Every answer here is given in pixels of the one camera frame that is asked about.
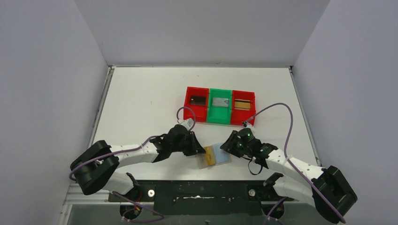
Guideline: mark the silver credit card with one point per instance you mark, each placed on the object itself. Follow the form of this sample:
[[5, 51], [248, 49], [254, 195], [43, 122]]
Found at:
[[220, 102]]

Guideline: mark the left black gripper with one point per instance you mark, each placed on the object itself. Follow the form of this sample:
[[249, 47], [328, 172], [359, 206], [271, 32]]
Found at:
[[193, 144]]

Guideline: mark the left red plastic bin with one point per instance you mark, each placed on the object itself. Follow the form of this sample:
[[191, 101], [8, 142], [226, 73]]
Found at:
[[199, 111]]

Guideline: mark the red plastic bin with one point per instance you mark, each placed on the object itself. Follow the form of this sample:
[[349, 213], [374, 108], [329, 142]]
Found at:
[[239, 116], [199, 111]]

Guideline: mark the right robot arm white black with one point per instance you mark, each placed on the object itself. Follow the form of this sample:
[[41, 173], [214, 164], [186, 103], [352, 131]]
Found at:
[[326, 189]]

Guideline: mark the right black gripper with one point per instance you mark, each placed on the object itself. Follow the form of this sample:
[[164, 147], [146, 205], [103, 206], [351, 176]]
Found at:
[[230, 146]]

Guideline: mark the gold striped card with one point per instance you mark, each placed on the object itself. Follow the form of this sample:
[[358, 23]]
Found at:
[[210, 159]]

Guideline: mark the green plastic bin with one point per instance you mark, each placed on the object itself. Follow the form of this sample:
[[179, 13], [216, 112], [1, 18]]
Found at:
[[219, 115]]

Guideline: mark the black credit card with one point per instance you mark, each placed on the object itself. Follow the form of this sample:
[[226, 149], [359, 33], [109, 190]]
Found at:
[[198, 100]]

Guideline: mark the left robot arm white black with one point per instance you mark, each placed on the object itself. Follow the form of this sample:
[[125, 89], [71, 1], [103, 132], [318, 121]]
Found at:
[[97, 168]]

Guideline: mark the right red plastic bin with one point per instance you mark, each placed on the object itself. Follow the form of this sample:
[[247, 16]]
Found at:
[[239, 116]]

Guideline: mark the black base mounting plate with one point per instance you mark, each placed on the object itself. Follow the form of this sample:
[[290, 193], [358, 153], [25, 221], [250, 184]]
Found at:
[[205, 197]]

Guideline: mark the gold credit card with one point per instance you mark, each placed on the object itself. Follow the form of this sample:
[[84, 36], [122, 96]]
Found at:
[[242, 104]]

